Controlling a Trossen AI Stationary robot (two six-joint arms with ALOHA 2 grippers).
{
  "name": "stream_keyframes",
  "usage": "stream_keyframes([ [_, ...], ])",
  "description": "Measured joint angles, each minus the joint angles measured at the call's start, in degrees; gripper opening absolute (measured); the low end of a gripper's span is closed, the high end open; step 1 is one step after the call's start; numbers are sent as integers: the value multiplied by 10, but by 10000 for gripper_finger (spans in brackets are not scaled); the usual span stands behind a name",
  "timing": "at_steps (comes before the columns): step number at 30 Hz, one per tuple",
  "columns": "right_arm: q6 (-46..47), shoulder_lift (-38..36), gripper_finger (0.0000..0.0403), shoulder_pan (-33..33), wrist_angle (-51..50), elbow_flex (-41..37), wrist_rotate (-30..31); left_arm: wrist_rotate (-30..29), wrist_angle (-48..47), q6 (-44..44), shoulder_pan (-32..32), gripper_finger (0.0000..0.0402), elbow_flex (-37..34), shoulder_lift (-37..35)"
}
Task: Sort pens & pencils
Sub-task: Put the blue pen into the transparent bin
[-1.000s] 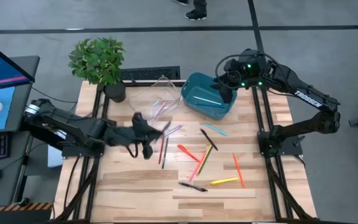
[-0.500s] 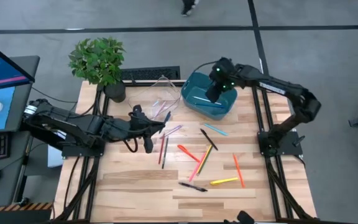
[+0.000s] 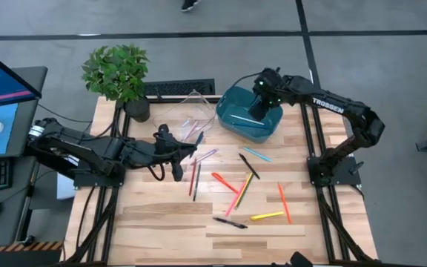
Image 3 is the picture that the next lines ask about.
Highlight grey computer desk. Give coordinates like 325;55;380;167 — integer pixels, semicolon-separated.
0;65;50;249

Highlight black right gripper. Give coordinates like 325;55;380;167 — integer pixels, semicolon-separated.
248;67;288;122

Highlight slim black pen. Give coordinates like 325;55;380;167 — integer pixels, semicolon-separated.
238;153;261;180

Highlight teal plastic bin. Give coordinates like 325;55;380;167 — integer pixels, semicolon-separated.
215;85;284;144

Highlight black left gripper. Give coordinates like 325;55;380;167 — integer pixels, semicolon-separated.
150;124;198;182

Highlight pink pen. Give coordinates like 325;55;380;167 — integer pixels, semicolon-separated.
183;120;199;142

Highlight yellow pen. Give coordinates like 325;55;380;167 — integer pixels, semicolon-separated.
250;211;285;222

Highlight white box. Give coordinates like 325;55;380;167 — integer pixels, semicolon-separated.
56;172;77;201

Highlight orange pencil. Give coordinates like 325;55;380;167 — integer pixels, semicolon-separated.
277;182;293;225

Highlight translucent purple pen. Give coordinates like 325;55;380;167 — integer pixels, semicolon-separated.
190;148;219;166

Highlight black aluminium table frame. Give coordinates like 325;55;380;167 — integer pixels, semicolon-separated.
63;94;381;267

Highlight yellow pencil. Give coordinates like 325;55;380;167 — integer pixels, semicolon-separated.
234;172;254;208

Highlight green potted plant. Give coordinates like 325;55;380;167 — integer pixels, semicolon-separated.
81;43;151;123

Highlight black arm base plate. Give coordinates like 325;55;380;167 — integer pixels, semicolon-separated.
73;159;126;188
307;154;363;187

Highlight yellow black hazard strip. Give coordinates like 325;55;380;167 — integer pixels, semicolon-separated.
0;240;65;254

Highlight black pencil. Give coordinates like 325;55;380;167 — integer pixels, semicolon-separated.
192;162;202;202

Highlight clear plastic bin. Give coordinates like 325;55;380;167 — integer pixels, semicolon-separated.
152;90;217;149

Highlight person's shoe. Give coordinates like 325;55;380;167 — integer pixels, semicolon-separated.
180;0;202;13

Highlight turquoise pen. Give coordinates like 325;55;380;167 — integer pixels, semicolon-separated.
242;146;273;163

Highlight pink pencil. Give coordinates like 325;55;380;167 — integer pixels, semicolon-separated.
225;180;247;218

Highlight orange pen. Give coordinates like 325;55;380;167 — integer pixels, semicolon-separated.
211;171;239;194

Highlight black Pilot gel pen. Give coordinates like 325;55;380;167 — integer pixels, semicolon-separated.
212;217;248;230

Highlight black rounded object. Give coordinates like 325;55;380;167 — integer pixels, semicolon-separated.
289;251;314;267

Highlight red pencil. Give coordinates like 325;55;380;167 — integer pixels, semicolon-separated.
188;158;198;197

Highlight white pencil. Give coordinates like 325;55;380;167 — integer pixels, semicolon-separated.
229;113;265;126

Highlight dark blue pen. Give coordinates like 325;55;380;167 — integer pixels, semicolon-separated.
189;131;205;159

